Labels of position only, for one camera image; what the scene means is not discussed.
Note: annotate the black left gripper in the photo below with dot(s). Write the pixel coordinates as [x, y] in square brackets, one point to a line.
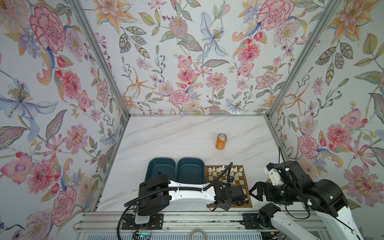
[227, 208]

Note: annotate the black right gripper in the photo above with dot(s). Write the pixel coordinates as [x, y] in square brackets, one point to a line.
[266, 196]

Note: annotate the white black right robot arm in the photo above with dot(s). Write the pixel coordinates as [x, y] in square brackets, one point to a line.
[289, 184]

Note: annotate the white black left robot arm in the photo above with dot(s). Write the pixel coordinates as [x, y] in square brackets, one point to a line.
[158, 193]

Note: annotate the wooden chess board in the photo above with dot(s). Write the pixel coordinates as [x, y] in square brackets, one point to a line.
[238, 175]

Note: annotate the right teal plastic tray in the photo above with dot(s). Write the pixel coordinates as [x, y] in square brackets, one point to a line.
[190, 171]

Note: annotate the teal plastic tray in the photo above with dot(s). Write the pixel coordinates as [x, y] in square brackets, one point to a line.
[190, 171]
[161, 166]

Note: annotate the orange soda can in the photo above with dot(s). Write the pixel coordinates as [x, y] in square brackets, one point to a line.
[221, 141]

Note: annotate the left teal plastic tray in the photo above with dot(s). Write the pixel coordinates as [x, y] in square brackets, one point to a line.
[161, 166]

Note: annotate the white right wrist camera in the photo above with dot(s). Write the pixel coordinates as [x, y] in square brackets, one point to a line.
[274, 176]

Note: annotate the aluminium mounting rail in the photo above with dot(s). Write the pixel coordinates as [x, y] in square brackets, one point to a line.
[172, 222]

